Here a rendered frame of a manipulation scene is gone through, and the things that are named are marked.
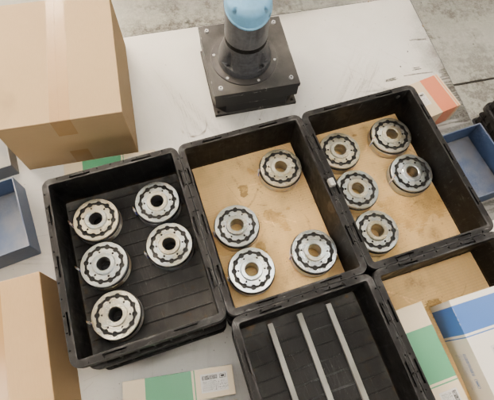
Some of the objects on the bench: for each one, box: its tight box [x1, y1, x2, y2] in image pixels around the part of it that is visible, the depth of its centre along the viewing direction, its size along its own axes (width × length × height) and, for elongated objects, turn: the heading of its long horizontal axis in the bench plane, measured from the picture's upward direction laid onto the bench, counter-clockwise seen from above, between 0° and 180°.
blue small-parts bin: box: [0, 177, 41, 275], centre depth 108 cm, size 20×15×7 cm
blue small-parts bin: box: [442, 123, 494, 202], centre depth 119 cm, size 20×15×7 cm
